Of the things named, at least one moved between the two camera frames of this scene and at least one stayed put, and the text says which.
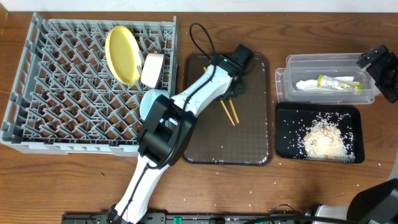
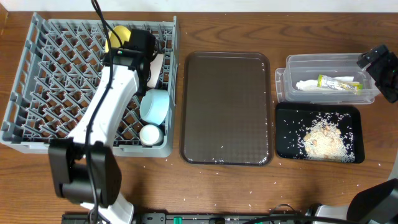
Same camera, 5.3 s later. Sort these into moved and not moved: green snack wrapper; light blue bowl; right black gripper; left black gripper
Moved: left black gripper
Not moved: green snack wrapper; light blue bowl; right black gripper
